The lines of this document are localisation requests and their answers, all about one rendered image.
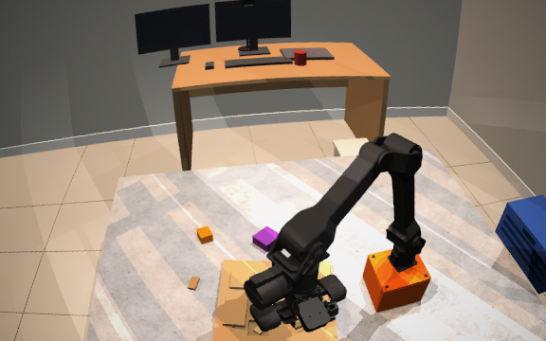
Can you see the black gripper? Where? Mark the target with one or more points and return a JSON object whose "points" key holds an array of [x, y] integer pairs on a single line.
{"points": [[273, 316]]}

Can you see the purple cube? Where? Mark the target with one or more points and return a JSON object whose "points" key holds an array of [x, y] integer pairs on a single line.
{"points": [[265, 238]]}

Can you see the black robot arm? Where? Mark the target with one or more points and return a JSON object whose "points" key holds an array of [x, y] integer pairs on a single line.
{"points": [[308, 234]]}

